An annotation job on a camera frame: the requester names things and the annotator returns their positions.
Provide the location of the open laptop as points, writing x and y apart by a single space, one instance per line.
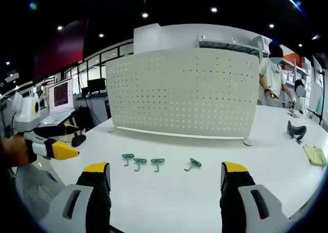
60 102

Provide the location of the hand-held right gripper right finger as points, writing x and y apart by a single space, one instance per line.
252 202

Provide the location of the black computer mouse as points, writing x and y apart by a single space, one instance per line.
78 140

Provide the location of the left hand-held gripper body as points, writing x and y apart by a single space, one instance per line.
27 112

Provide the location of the black tripod stand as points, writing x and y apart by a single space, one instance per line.
319 100

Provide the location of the black handheld scanner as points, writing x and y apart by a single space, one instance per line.
296 130

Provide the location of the yellow cloth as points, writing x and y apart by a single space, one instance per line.
315 155

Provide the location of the white perforated mounting plate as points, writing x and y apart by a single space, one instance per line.
182 94

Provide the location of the green hook assembly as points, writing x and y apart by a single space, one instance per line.
194 164
127 158
139 163
157 163

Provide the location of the person's left hand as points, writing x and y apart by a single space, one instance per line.
14 151

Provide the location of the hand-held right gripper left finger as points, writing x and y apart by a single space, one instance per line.
77 204

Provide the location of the black computer monitor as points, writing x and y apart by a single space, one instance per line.
96 85

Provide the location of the grey mesh office chair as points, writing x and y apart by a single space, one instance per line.
33 189

